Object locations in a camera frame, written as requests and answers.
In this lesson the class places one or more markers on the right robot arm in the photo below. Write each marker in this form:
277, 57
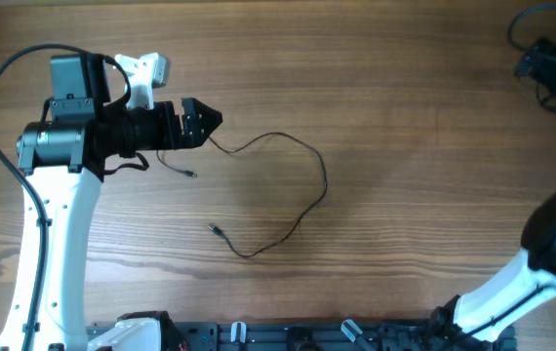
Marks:
477, 320

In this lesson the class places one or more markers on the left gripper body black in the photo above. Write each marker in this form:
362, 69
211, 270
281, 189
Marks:
164, 134

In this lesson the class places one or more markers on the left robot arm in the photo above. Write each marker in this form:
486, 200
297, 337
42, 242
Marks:
62, 167

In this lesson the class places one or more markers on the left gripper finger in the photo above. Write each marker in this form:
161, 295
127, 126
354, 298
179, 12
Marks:
199, 118
193, 139

